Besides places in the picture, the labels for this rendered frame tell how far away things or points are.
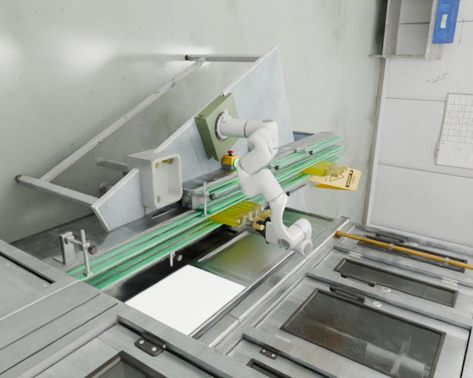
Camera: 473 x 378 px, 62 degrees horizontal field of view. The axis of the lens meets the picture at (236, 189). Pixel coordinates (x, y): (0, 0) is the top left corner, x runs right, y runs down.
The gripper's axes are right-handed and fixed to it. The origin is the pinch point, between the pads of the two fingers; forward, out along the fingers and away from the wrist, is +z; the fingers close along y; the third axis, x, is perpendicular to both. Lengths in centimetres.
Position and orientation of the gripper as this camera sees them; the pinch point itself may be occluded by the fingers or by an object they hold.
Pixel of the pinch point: (260, 226)
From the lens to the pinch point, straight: 186.0
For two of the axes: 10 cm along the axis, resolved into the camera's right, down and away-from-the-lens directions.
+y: 0.1, -9.5, -3.2
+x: -7.7, 2.0, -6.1
